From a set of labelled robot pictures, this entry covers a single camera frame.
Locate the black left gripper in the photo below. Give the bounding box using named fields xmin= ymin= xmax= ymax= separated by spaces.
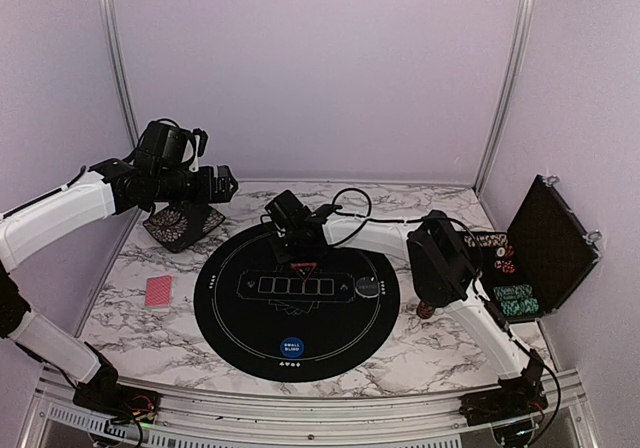
xmin=153 ymin=164 xmax=237 ymax=207

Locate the red triangular all-in marker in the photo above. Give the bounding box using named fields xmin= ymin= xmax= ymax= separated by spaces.
xmin=290 ymin=262 xmax=317 ymax=279

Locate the black dealer button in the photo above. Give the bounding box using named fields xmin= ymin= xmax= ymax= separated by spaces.
xmin=355 ymin=277 xmax=382 ymax=299

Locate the blue small blind button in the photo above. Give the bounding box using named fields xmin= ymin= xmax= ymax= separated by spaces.
xmin=280 ymin=337 xmax=305 ymax=359

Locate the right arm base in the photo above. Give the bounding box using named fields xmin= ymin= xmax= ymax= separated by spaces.
xmin=459 ymin=387 xmax=549 ymax=446

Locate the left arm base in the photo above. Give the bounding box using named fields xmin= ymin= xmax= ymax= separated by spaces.
xmin=73 ymin=366 xmax=160 ymax=424

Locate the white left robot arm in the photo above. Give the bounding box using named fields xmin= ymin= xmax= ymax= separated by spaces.
xmin=1 ymin=118 xmax=238 ymax=413

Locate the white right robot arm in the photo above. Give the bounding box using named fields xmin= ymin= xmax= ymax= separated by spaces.
xmin=265 ymin=190 xmax=545 ymax=416

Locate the black floral patterned pouch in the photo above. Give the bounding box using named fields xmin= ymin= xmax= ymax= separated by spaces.
xmin=143 ymin=203 xmax=226 ymax=253

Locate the round black poker mat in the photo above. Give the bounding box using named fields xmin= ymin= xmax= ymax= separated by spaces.
xmin=193 ymin=224 xmax=401 ymax=383

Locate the red playing card deck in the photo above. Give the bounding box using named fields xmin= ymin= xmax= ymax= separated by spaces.
xmin=144 ymin=275 xmax=173 ymax=309

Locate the red brown chip stack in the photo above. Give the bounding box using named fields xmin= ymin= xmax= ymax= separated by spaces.
xmin=416 ymin=302 xmax=436 ymax=320

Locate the black poker chip case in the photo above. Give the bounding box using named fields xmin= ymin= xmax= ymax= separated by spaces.
xmin=459 ymin=175 xmax=601 ymax=323

